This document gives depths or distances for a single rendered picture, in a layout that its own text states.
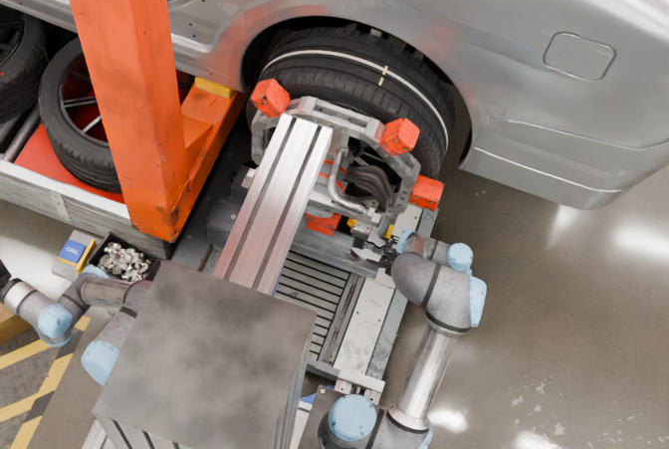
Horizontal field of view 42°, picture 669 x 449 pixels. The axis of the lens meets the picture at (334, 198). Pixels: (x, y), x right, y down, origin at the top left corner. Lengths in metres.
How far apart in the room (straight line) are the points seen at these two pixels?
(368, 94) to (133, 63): 0.74
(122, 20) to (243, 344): 0.96
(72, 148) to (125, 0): 1.38
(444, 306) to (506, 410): 1.38
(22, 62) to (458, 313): 2.04
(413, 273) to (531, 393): 1.48
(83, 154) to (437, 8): 1.47
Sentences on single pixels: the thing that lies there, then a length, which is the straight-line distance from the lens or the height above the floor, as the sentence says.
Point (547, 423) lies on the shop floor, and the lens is 3.52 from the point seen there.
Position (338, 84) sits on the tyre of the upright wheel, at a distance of 2.55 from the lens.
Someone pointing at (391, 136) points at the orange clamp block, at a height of 1.14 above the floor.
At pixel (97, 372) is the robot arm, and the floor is 1.41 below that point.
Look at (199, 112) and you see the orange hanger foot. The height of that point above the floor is 0.68.
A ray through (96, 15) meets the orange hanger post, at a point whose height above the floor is 1.68.
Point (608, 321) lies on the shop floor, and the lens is 3.74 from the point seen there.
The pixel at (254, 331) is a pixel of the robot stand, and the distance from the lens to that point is 1.29.
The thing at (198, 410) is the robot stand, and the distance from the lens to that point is 1.26.
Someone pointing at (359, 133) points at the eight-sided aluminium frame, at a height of 1.11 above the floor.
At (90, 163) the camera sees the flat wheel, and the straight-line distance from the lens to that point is 3.24.
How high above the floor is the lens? 3.25
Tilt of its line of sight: 62 degrees down
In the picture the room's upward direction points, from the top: 11 degrees clockwise
